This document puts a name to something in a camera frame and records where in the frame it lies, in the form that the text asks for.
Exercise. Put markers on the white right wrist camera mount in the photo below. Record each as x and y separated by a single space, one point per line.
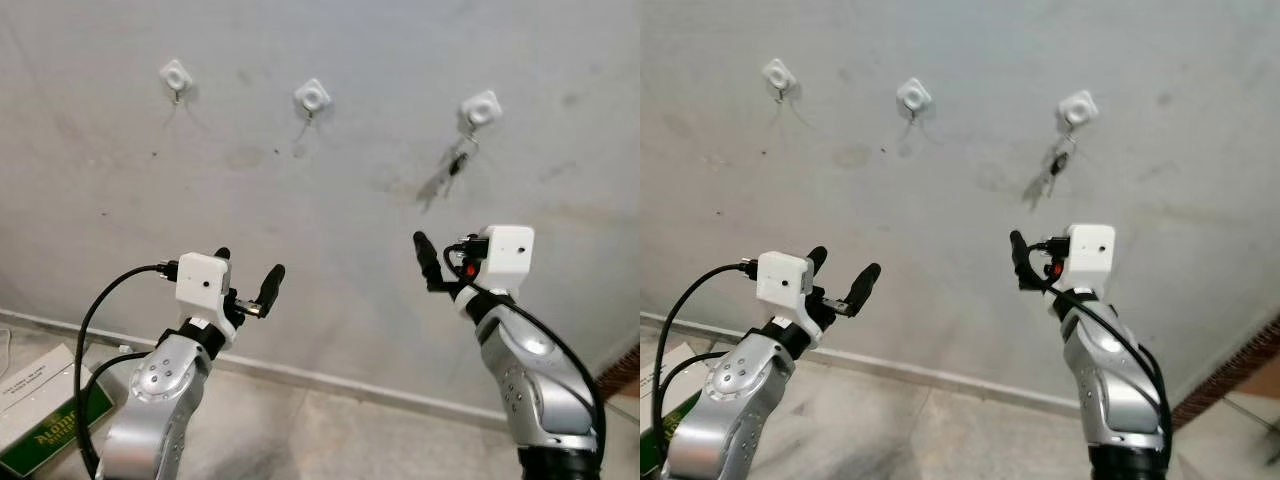
510 255
1090 255

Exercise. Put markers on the brown brick trim strip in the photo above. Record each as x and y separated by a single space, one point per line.
1230 370
620 372

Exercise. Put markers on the black headed key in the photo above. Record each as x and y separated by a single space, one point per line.
1058 158
458 163

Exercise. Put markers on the white green cardboard box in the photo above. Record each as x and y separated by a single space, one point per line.
665 380
40 400

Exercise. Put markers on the white square wall hook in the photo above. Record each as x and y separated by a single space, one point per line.
481 110
913 95
176 75
778 73
312 96
1078 108

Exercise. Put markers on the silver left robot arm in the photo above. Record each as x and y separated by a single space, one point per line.
160 390
740 390

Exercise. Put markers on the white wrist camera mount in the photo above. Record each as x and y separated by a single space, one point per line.
203 280
510 255
1090 255
785 280

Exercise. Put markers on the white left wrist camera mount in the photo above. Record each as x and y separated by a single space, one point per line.
785 280
203 280

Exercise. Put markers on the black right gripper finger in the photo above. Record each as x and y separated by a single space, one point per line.
428 260
1021 256

